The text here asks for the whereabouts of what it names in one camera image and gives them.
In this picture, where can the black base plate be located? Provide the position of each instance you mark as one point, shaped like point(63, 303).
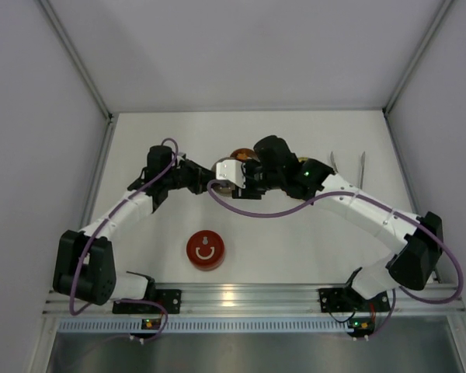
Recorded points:
point(343, 299)
point(169, 299)

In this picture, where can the metal tongs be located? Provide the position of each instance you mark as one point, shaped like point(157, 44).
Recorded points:
point(344, 165)

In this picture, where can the slotted cable duct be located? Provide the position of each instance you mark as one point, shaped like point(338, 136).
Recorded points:
point(209, 325)

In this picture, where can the red round lid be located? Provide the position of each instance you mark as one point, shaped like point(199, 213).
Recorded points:
point(205, 244)

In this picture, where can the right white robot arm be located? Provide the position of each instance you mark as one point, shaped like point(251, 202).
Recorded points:
point(412, 240)

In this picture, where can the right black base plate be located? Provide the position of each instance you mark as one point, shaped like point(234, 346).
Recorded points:
point(343, 299)

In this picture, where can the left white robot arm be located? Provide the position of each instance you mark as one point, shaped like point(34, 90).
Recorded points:
point(86, 268)

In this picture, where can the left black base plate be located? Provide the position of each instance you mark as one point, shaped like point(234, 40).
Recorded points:
point(169, 299)

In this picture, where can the brown round lid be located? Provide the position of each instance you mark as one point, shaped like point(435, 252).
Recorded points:
point(225, 189)

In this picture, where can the aluminium mounting rail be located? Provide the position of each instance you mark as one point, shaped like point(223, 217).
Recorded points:
point(241, 300)

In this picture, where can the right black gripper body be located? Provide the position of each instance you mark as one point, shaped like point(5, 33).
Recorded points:
point(248, 193)

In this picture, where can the brown-banded metal tin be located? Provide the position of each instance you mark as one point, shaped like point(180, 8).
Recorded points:
point(244, 154)

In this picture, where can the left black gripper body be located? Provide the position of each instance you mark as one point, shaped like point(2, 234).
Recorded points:
point(196, 177)

